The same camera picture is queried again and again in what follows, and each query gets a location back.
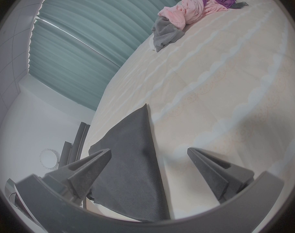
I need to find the pink garment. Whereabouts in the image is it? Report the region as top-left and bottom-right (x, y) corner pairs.
(158, 0), (228, 30)

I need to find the round white ceiling lamp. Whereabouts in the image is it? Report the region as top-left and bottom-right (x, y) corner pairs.
(39, 149), (58, 169)

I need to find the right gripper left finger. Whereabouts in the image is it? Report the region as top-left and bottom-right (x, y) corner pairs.
(43, 148), (112, 206)

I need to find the black T-shirt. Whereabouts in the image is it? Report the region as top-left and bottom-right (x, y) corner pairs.
(88, 103), (171, 223)

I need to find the grey garment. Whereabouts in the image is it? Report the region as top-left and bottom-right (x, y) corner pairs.
(151, 16), (185, 52)

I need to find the purple garment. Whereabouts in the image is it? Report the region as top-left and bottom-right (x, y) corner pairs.
(202, 0), (236, 7)

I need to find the blue-green curtain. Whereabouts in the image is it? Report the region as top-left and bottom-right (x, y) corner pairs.
(28, 18), (121, 111)
(38, 0), (181, 65)

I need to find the bed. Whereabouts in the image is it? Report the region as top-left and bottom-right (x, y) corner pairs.
(82, 0), (295, 221)

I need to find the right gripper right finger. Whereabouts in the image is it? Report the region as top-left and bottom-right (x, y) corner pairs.
(187, 148), (255, 202)

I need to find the small black garment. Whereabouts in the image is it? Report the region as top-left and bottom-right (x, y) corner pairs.
(231, 1), (249, 10)

